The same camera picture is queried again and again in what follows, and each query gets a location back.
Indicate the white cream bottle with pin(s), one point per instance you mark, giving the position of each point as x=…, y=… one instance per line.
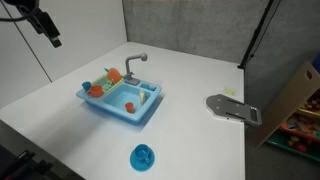
x=142, y=97

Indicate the small orange cup in sink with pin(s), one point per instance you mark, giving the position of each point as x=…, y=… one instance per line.
x=130, y=107

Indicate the blue toy sink basin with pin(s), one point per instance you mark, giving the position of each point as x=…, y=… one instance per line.
x=114, y=101

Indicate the grey toy faucet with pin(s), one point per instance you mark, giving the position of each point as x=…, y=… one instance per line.
x=129, y=79

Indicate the orange plate in rack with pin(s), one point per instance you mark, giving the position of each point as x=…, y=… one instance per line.
x=114, y=75

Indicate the yellow green dish rack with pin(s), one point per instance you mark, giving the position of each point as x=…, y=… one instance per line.
x=107, y=85

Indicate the grey metal mounting plate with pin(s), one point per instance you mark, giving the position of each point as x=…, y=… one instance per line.
x=231, y=109

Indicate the blue cup on saucer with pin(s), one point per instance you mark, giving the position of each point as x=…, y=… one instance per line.
x=142, y=153

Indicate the orange mug on rack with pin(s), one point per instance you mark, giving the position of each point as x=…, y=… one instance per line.
x=95, y=91

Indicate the yellow sticky note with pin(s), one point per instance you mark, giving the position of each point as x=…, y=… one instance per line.
x=230, y=91

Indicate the small blue cup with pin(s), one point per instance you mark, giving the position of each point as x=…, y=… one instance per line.
x=86, y=85

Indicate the blue saucer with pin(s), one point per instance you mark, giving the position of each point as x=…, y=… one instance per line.
x=136, y=165

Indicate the black tripod pole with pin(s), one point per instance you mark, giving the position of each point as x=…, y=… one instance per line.
x=267, y=16

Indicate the wooden toy shelf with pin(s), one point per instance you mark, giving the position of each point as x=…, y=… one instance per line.
x=291, y=121

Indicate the black equipment lower left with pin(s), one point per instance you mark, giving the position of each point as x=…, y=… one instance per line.
x=22, y=166

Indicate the black camera on mount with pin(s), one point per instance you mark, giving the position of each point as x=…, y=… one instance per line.
x=41, y=21

